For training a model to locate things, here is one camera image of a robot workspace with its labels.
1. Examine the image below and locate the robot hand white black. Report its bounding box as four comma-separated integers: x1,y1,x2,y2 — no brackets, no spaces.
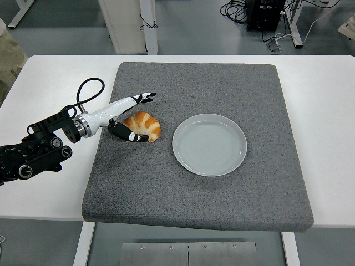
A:
82,91,157,142

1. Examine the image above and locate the croissant bread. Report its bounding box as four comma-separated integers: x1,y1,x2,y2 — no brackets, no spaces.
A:
123,111,162,143

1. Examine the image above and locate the grey round plate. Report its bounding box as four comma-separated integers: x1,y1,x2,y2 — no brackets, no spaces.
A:
172,113,248,177

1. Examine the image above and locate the beige cabinet panel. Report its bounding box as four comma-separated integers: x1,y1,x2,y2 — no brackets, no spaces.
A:
98,0,148,55

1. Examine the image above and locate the person's leg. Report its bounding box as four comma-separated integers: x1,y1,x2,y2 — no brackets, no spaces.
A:
0,18,29,108

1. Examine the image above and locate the grey felt mat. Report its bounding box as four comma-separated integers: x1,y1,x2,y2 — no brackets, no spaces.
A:
81,62,315,233

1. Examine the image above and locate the white slanted desk leg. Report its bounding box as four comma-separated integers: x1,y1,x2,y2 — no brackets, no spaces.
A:
7,0,36,30

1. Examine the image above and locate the white table leg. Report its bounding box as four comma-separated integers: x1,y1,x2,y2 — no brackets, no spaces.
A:
72,221,96,266
281,231,301,266

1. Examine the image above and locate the grey foot pedal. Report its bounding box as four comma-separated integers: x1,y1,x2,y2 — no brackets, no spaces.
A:
266,38,283,53

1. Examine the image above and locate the black computer tower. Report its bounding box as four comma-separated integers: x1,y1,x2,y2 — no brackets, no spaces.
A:
246,0,286,32

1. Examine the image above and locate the white desk leg with foot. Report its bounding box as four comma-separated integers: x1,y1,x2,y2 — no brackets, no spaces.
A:
285,0,303,49

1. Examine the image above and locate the white upright post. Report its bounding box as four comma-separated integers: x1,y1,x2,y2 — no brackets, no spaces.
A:
139,0,159,55

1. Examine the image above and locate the thin black cable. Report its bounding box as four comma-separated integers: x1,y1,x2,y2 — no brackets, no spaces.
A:
139,13,159,31

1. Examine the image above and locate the black cable bundle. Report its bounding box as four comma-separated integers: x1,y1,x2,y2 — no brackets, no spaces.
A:
220,0,250,26

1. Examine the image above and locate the white cable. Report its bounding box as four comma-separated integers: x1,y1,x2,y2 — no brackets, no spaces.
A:
274,0,341,45

